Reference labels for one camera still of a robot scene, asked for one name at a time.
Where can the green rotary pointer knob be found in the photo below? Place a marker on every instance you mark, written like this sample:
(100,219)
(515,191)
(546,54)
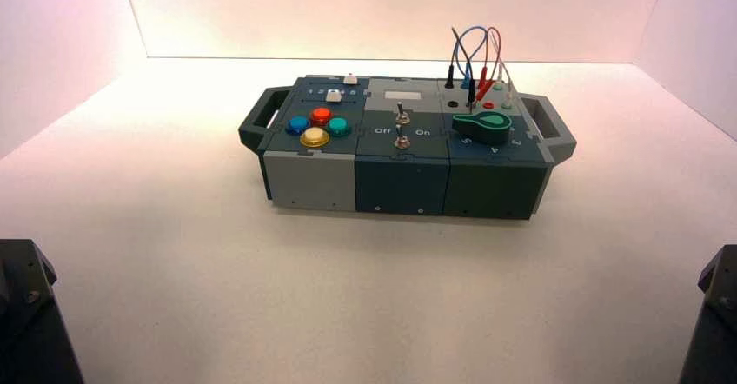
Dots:
(483,126)

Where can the teal round push button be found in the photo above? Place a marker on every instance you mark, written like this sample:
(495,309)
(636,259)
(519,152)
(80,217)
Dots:
(339,126)

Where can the red round push button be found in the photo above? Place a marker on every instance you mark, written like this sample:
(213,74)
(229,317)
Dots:
(321,116)

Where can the yellow round push button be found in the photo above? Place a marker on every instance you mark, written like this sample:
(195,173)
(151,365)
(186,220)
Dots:
(314,137)

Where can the blue round push button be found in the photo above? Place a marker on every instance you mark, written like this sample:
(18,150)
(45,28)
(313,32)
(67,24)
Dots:
(297,125)

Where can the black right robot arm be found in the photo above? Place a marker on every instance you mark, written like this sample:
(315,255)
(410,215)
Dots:
(714,324)

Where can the metal toggle switch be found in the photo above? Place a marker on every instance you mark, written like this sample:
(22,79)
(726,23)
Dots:
(402,139)
(402,115)

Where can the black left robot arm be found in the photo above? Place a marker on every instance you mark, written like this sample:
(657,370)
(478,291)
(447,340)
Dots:
(29,318)

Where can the grey modular control box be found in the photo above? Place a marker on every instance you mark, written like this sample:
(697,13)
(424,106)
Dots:
(403,183)

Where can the white slider knob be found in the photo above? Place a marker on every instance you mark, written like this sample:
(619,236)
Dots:
(334,96)
(350,79)

